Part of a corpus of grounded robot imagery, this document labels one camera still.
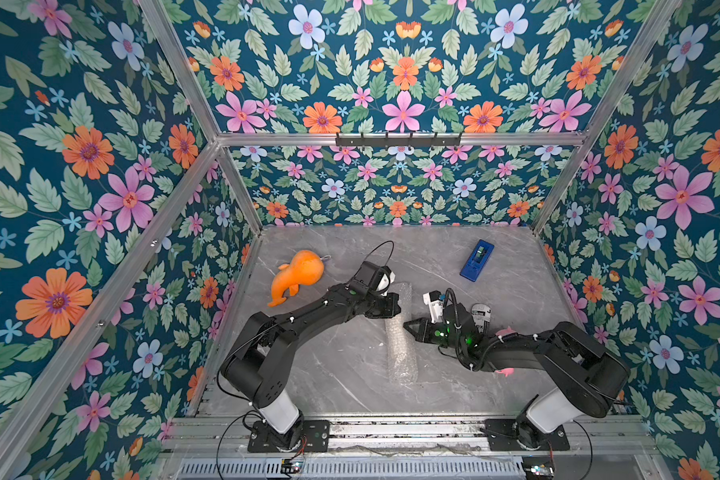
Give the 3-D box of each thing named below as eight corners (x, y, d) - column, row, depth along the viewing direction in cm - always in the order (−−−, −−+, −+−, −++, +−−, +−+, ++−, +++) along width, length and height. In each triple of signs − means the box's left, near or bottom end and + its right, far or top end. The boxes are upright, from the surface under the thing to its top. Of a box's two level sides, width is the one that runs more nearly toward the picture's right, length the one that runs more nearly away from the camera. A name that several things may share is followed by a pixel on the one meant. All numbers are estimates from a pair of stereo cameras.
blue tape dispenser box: (460, 275, 107) (464, 263, 102) (475, 250, 115) (479, 238, 110) (475, 282, 105) (480, 271, 100) (489, 256, 113) (494, 244, 108)
